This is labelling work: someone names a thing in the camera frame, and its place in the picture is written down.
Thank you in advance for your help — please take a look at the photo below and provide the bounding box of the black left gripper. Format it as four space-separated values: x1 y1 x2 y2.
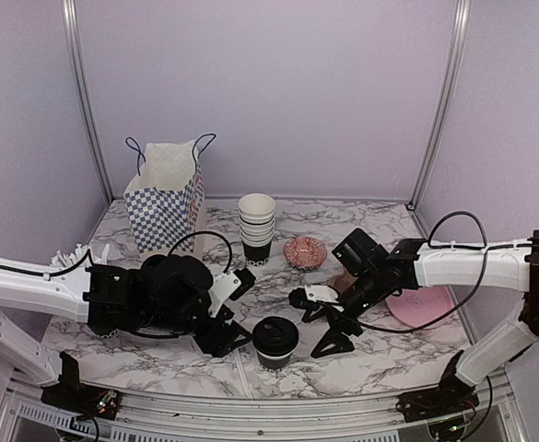
145 302 254 358

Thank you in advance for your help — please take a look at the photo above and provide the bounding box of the black plastic cup lid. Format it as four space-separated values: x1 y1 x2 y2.
252 316 299 356

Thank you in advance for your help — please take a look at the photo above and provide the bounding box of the black paper coffee cup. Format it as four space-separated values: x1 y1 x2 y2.
256 351 292 371

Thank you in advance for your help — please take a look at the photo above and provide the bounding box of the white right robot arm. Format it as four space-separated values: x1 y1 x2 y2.
288 229 539 413

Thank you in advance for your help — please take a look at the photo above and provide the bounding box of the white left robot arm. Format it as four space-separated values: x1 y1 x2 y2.
0 253 255 410

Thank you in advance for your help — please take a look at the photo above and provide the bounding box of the checkered paper takeout bag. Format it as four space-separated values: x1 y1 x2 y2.
123 133 217 259

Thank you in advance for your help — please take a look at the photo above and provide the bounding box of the brown cardboard cup carrier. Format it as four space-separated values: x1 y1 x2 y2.
327 272 357 294

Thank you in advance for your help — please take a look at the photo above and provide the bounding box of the red patterned ceramic bowl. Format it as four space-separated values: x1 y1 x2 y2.
283 236 327 272

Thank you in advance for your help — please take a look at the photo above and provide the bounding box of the black cup holding straws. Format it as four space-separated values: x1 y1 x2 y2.
97 330 119 340

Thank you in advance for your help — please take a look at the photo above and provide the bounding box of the pink round plate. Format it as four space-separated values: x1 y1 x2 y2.
385 286 454 328

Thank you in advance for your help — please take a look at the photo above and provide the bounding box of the stack of paper cups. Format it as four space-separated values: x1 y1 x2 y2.
238 193 276 266

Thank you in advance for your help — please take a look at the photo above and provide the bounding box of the bundle of white straws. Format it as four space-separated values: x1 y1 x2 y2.
51 244 111 267

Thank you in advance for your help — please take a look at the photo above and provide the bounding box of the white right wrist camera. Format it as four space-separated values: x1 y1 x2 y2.
303 285 338 305

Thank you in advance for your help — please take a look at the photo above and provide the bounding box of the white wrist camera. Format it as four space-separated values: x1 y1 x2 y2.
303 285 338 305
208 268 256 318

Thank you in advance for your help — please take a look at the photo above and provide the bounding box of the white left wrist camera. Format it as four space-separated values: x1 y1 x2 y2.
208 268 256 318

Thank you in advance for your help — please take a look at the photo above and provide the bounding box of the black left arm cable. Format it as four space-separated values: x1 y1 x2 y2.
0 231 234 282

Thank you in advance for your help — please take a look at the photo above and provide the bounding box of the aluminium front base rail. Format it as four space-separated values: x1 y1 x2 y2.
0 370 530 441

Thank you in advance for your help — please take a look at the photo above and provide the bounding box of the left aluminium frame post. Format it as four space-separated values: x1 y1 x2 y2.
61 0 115 205

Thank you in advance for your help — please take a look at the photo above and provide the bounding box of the aluminium frame post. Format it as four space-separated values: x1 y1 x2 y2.
61 0 115 205
409 0 472 211

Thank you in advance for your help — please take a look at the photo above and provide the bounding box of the right aluminium frame post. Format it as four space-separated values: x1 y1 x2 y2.
409 0 472 211

